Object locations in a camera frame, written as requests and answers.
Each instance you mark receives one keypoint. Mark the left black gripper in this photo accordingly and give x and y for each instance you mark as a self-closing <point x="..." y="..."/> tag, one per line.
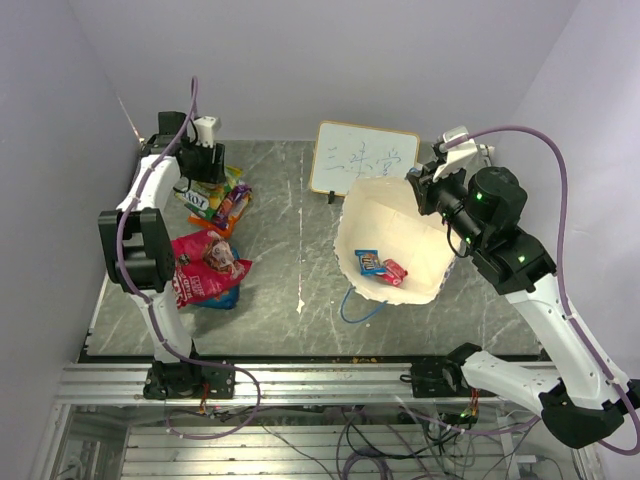
<point x="215" y="172"/>

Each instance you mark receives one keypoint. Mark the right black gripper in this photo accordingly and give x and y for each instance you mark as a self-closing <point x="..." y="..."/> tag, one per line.
<point x="424" y="190"/>

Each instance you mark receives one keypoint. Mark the yellow green snack packet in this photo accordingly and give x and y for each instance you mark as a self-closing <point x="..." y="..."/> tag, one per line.
<point x="204" y="199"/>

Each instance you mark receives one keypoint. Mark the blue checkered paper bag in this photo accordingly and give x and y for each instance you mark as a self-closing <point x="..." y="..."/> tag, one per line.
<point x="380" y="214"/>

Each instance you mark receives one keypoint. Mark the orange snack packet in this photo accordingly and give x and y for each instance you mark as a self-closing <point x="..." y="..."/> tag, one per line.
<point x="226" y="231"/>

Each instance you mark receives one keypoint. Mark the small red candy packet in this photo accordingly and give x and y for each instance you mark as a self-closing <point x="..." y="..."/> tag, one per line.
<point x="393" y="273"/>

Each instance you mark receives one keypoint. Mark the brown m&m packet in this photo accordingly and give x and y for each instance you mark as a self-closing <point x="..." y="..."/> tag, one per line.
<point x="369" y="262"/>

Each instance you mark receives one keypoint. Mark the red snack packet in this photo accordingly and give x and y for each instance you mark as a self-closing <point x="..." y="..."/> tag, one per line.
<point x="205" y="267"/>

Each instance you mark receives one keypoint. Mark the blue candy packet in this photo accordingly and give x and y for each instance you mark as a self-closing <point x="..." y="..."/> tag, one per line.
<point x="226" y="300"/>

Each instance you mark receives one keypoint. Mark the purple snack packet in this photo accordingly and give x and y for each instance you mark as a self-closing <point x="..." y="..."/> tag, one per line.
<point x="238" y="193"/>

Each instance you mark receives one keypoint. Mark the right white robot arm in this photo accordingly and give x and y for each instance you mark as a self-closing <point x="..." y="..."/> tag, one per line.
<point x="585" y="400"/>

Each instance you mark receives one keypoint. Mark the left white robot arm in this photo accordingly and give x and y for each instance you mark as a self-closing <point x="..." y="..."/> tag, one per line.
<point x="140" y="259"/>

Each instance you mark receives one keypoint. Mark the small whiteboard on stand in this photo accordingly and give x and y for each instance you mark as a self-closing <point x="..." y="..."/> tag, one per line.
<point x="344" y="153"/>

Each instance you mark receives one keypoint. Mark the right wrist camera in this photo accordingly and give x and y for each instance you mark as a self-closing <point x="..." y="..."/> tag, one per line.
<point x="456" y="152"/>

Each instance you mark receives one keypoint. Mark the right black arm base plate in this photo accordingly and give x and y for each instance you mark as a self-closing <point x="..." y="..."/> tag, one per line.
<point x="427" y="381"/>

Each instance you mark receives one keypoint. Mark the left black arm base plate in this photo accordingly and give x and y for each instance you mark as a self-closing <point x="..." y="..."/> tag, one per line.
<point x="182" y="380"/>

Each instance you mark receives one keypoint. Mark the aluminium mounting rail frame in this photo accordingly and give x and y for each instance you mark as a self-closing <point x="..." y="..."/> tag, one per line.
<point x="293" y="418"/>

